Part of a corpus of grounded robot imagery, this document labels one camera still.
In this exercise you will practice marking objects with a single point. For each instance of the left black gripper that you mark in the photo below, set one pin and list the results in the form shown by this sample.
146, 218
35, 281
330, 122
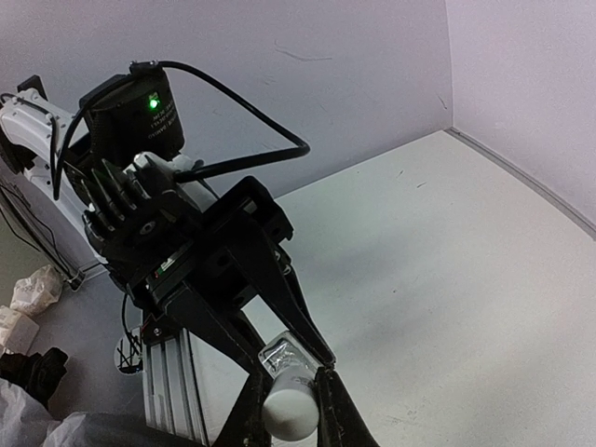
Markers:
199, 268

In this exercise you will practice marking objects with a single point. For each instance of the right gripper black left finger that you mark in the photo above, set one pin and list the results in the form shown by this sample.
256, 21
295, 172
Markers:
244, 426

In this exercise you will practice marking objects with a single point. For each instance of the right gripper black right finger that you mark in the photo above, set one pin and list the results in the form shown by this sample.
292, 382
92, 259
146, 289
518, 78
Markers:
340, 424

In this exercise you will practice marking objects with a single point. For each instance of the white nail polish cap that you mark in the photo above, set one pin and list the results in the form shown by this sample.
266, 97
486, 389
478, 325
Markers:
290, 410

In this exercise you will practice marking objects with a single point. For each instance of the clear nail polish bottle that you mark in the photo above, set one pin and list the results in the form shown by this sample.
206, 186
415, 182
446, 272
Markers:
285, 352

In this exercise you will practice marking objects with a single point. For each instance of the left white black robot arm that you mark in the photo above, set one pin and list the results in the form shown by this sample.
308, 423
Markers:
43, 143

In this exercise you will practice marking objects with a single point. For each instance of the crumpled white paper wad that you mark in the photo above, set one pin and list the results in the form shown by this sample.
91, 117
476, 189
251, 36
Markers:
35, 294

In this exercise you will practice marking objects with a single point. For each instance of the black crumpled cloth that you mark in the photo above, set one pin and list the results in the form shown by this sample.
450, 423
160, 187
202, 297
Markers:
39, 375

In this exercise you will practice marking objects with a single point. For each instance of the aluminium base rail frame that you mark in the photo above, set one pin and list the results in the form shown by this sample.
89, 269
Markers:
188, 389

